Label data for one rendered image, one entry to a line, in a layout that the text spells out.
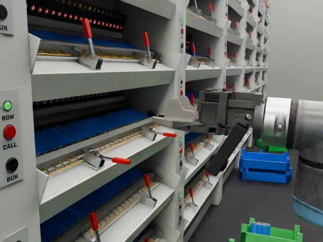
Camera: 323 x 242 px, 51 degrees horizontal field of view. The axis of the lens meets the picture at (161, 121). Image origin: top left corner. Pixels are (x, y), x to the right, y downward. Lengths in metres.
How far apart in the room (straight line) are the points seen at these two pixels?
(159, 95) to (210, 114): 0.44
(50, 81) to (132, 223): 0.46
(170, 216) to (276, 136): 0.62
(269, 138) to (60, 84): 0.36
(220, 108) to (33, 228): 0.37
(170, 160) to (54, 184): 0.55
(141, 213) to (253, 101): 0.44
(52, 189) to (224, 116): 0.32
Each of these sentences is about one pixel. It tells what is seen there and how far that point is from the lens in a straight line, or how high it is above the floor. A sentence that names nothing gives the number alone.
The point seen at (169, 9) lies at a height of 0.89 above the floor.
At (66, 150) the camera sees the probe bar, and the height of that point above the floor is 0.57.
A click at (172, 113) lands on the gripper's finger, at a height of 0.63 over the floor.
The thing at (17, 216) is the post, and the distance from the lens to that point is 0.51.
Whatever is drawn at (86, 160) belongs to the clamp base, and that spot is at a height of 0.54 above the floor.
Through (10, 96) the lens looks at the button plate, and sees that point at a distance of 0.47.
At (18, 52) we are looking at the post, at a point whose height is 0.74.
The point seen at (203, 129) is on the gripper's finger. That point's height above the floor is 0.61.
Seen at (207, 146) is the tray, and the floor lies 0.36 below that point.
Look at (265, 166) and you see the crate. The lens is 2.24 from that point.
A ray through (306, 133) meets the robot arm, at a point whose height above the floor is 0.61.
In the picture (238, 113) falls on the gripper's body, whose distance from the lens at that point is 0.64.
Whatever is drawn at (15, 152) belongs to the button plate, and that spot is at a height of 0.61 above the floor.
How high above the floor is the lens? 0.73
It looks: 9 degrees down
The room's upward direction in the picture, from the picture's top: straight up
